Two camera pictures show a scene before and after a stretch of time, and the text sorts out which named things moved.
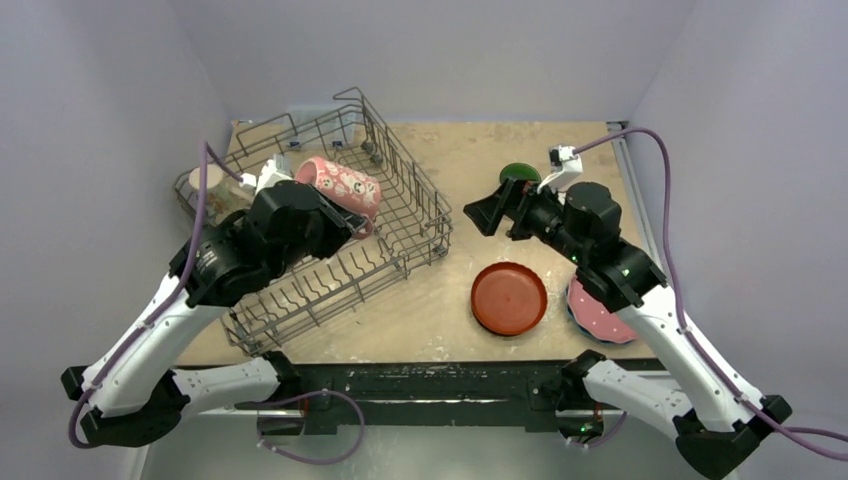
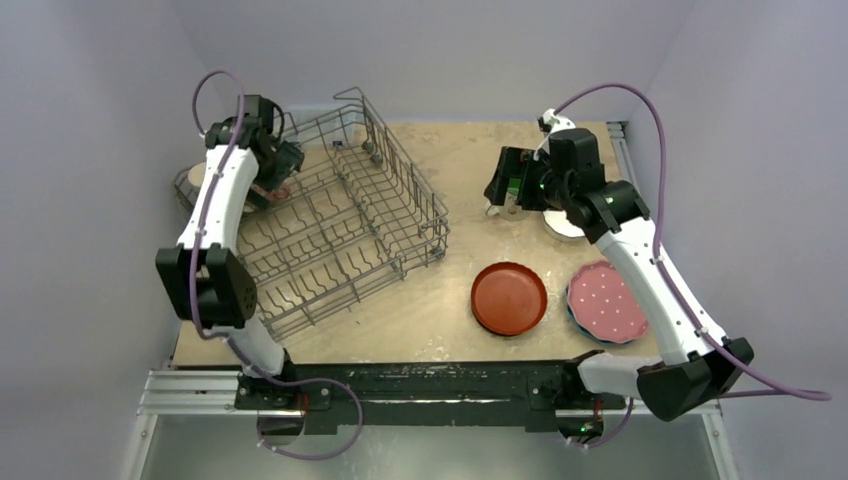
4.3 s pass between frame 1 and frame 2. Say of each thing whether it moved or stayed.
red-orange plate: stayed
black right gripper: moved
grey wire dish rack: stayed
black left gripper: moved
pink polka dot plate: stayed
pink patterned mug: moved
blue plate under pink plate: stayed
